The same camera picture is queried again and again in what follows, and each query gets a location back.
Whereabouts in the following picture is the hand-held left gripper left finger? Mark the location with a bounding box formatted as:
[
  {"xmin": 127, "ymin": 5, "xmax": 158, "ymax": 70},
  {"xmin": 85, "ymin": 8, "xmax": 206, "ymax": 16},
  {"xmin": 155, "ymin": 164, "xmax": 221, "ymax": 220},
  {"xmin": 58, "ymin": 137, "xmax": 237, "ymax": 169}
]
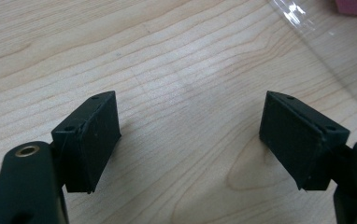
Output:
[{"xmin": 50, "ymin": 90, "xmax": 122, "ymax": 194}]

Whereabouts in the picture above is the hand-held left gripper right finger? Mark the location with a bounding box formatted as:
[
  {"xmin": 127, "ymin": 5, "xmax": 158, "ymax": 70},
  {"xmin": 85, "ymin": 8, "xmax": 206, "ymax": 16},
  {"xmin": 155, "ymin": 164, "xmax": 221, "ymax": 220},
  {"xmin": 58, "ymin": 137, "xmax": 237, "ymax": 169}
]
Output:
[{"xmin": 258, "ymin": 90, "xmax": 351, "ymax": 191}]

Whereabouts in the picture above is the clear plastic bag white trim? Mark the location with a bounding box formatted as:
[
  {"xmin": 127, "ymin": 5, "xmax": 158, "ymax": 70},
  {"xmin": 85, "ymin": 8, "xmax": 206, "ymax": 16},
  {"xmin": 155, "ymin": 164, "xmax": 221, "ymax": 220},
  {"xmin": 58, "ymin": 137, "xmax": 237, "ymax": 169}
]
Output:
[{"xmin": 266, "ymin": 0, "xmax": 357, "ymax": 120}]

